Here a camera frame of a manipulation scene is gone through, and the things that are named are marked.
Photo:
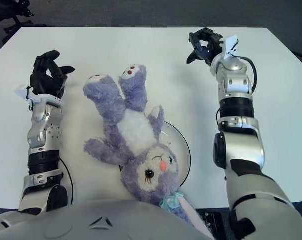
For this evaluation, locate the white plate with black rim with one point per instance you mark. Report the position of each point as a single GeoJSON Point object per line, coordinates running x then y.
{"type": "Point", "coordinates": [181, 155]}

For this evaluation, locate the purple plush bunny doll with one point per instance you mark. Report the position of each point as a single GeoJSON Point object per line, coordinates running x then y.
{"type": "Point", "coordinates": [136, 135]}

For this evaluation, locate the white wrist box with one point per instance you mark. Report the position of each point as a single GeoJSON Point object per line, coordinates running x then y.
{"type": "Point", "coordinates": [231, 47]}
{"type": "Point", "coordinates": [22, 93]}

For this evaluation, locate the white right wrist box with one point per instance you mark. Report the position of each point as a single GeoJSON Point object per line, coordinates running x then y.
{"type": "Point", "coordinates": [231, 47]}

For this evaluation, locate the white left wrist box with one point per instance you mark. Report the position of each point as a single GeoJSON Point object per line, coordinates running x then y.
{"type": "Point", "coordinates": [22, 93]}

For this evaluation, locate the black office chair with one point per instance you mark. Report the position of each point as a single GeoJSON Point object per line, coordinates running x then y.
{"type": "Point", "coordinates": [3, 12]}

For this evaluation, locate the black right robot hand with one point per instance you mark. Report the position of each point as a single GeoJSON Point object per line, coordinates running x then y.
{"type": "Point", "coordinates": [208, 47]}

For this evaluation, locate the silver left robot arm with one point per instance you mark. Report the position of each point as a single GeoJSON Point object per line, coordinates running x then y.
{"type": "Point", "coordinates": [43, 130]}

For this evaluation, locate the black bracket under table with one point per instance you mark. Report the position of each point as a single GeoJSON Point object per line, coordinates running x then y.
{"type": "Point", "coordinates": [216, 222]}

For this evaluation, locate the grey robot torso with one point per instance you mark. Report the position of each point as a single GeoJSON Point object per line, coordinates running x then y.
{"type": "Point", "coordinates": [116, 225]}

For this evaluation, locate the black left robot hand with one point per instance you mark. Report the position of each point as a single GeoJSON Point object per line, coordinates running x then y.
{"type": "Point", "coordinates": [46, 80]}

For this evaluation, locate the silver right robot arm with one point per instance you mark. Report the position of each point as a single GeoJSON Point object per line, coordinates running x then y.
{"type": "Point", "coordinates": [241, 140]}

